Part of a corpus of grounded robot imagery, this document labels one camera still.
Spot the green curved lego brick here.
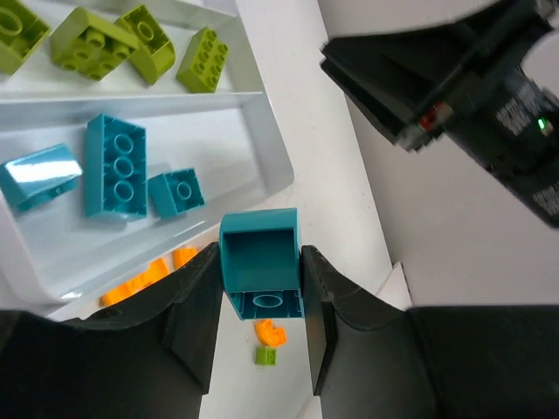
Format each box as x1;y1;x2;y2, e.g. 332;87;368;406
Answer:
50;6;141;83

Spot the teal curved lego brick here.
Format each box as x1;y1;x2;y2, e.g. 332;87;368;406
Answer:
1;144;83;213

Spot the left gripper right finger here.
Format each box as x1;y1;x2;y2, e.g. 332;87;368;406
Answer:
300;245;558;418

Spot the white compartment tray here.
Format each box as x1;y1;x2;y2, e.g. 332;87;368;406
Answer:
1;1;293;306

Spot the teal sloped lego brick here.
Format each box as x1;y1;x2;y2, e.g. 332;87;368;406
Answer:
218;208;304;320

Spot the small orange curved lego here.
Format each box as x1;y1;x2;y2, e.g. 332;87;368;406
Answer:
254;319;287;347

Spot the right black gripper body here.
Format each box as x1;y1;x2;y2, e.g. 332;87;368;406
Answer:
321;1;558;228

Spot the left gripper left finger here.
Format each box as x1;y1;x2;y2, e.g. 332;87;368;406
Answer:
1;244;223;418

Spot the small teal lego brick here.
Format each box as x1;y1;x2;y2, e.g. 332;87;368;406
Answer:
148;168;205;219

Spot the long teal lego brick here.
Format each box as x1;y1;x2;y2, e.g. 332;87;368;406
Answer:
84;113;148;222

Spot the green studded lego brick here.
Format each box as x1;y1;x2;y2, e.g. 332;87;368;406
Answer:
176;26;229;93

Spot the orange lego row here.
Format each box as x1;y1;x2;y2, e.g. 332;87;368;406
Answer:
100;247;198;307

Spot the small green lego bottom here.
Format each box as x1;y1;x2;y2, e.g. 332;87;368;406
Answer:
254;346;277;367

